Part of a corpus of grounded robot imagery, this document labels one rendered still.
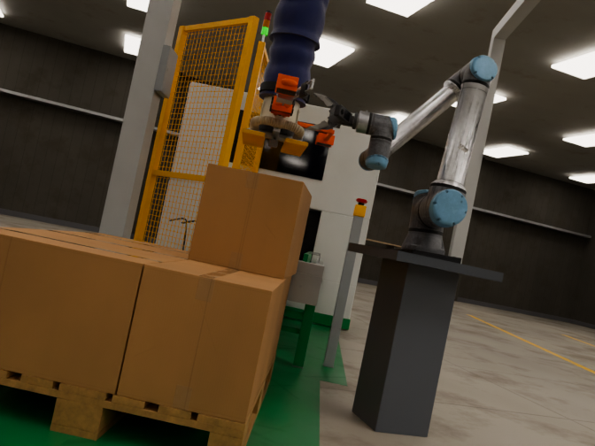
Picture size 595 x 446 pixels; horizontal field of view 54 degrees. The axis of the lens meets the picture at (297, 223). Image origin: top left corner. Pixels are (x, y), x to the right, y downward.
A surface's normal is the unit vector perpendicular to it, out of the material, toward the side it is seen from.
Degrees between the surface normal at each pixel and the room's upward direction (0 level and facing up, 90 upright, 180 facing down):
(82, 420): 90
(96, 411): 90
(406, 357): 90
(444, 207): 92
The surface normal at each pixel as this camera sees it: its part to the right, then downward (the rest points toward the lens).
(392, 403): 0.29, 0.03
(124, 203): -0.04, -0.04
